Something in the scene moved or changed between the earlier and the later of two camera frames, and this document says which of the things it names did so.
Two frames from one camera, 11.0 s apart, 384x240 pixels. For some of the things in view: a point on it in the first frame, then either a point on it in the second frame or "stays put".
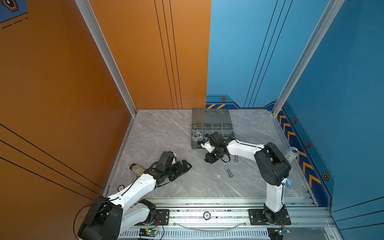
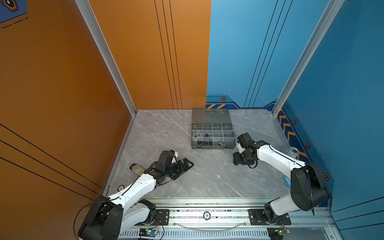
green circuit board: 149,232 stays put
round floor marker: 120,188 stays put
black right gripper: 209,159 to 236,159
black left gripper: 185,169 stays put
